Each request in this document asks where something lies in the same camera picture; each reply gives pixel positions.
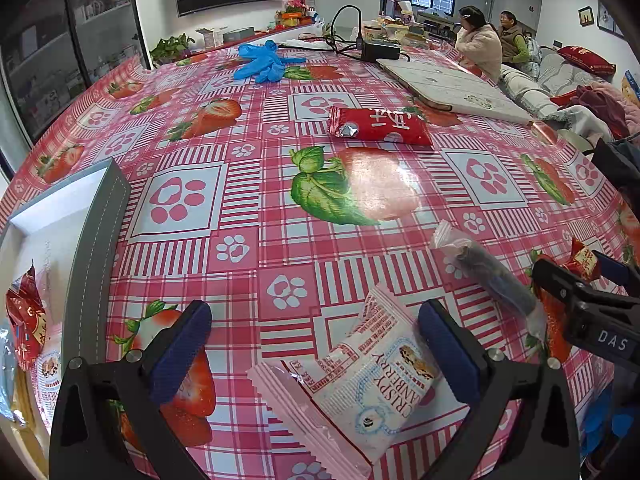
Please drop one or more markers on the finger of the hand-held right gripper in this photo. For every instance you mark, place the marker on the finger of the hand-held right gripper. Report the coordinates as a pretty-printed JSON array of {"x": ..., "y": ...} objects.
[
  {"x": 557, "y": 280},
  {"x": 612, "y": 267}
]

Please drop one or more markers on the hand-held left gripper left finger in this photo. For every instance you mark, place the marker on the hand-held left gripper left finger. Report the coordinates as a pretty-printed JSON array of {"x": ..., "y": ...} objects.
[{"x": 182, "y": 350}]

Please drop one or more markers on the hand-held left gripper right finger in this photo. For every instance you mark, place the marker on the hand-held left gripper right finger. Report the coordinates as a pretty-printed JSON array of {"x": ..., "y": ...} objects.
[{"x": 447, "y": 350}]

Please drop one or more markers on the small red candy packet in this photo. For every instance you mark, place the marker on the small red candy packet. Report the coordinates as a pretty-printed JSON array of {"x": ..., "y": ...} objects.
[{"x": 582, "y": 260}]

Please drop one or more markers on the pink-edged cracker packet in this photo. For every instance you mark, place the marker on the pink-edged cracker packet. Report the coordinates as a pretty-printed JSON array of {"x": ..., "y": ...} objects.
[{"x": 370, "y": 375}]

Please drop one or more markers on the grey box with white inside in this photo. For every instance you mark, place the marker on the grey box with white inside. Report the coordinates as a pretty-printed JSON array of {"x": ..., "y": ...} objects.
[{"x": 95, "y": 260}]

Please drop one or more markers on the pale blue-white cracker packet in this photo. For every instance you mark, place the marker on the pale blue-white cracker packet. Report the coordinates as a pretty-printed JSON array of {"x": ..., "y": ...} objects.
[{"x": 49, "y": 380}]

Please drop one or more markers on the round red snack packet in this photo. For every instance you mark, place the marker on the round red snack packet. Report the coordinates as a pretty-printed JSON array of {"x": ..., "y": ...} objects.
[{"x": 25, "y": 315}]

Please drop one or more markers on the light blue snack packet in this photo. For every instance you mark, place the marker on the light blue snack packet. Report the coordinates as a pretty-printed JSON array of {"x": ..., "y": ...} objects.
[{"x": 6, "y": 375}]

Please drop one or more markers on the clear packet of dark snack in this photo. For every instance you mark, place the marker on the clear packet of dark snack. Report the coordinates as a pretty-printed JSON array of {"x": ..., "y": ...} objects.
[{"x": 490, "y": 270}]

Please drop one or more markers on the dark cloth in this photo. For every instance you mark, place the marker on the dark cloth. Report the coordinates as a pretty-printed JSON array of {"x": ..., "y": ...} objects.
[{"x": 620, "y": 165}]

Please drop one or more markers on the strawberry print tablecloth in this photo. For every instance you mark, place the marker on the strawberry print tablecloth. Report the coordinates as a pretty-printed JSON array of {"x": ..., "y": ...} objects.
[{"x": 240, "y": 210}]

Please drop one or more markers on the maroon clothing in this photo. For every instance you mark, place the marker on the maroon clothing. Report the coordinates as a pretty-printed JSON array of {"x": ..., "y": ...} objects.
[{"x": 597, "y": 105}]

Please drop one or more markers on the grey sofa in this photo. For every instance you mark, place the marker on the grey sofa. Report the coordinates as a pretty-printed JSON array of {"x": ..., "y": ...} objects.
[{"x": 545, "y": 95}]

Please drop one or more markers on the red cushion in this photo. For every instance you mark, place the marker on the red cushion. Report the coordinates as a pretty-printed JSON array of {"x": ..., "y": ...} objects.
[{"x": 585, "y": 60}]

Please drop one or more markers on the white padded mat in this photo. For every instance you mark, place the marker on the white padded mat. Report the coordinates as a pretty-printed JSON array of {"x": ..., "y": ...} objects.
[{"x": 450, "y": 90}]

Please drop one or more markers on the flat red snack packet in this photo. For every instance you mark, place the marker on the flat red snack packet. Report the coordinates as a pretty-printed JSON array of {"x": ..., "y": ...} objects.
[{"x": 385, "y": 127}]

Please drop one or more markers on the black power adapter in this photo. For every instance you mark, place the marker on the black power adapter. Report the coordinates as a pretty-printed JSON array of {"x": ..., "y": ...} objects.
[{"x": 380, "y": 51}]

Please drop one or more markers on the pile of food containers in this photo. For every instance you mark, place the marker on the pile of food containers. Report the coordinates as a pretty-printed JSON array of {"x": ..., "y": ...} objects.
[{"x": 397, "y": 30}]

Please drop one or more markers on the blue rubber gloves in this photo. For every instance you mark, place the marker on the blue rubber gloves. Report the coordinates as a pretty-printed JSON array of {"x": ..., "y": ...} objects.
[{"x": 262, "y": 62}]

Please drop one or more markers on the green potted plant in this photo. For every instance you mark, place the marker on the green potted plant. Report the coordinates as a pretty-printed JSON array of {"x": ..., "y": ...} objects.
[{"x": 172, "y": 49}]

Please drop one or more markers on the small white carton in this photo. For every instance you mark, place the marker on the small white carton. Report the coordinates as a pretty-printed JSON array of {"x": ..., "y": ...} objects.
[{"x": 209, "y": 39}]

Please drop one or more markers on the grey tissue box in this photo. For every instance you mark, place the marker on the grey tissue box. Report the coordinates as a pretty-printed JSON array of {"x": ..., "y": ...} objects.
[{"x": 239, "y": 34}]

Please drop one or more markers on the glass door cabinet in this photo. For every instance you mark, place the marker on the glass door cabinet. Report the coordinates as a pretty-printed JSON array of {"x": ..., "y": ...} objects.
[{"x": 65, "y": 40}]

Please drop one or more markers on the orange box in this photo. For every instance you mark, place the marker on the orange box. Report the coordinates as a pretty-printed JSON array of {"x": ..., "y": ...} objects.
[{"x": 292, "y": 20}]

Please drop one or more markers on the pink flowers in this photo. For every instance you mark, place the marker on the pink flowers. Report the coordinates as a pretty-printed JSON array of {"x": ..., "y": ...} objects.
[{"x": 295, "y": 6}]

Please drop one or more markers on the large picture frame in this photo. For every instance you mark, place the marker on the large picture frame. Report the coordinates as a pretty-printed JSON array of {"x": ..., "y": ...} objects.
[{"x": 609, "y": 19}]

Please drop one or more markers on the small picture frame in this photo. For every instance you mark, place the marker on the small picture frame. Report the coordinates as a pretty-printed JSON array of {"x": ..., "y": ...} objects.
[{"x": 585, "y": 16}]

